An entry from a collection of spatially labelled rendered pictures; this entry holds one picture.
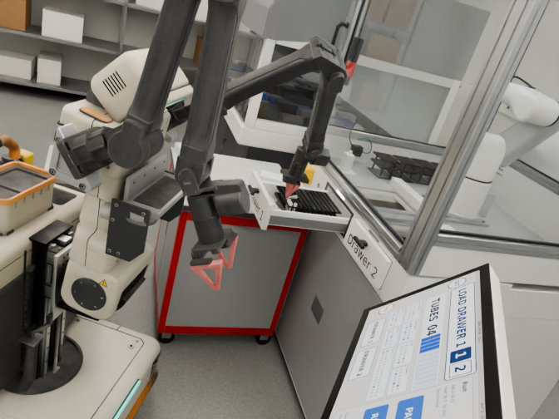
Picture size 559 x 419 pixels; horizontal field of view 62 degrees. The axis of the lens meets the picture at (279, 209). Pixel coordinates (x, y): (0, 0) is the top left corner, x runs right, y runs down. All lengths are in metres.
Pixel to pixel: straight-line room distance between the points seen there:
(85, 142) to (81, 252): 0.40
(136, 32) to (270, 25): 3.39
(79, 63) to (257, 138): 3.49
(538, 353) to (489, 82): 1.16
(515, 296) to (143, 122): 1.34
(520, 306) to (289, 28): 1.60
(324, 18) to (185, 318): 1.59
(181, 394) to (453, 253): 1.26
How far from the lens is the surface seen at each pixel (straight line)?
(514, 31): 1.33
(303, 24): 2.46
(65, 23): 5.20
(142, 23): 5.66
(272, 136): 2.56
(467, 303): 0.97
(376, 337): 1.02
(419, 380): 0.82
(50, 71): 5.35
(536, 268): 1.76
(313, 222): 1.74
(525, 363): 2.11
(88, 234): 1.32
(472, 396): 0.74
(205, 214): 0.98
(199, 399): 2.13
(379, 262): 1.56
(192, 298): 2.13
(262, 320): 2.29
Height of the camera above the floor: 1.59
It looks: 24 degrees down
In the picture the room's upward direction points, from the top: 17 degrees clockwise
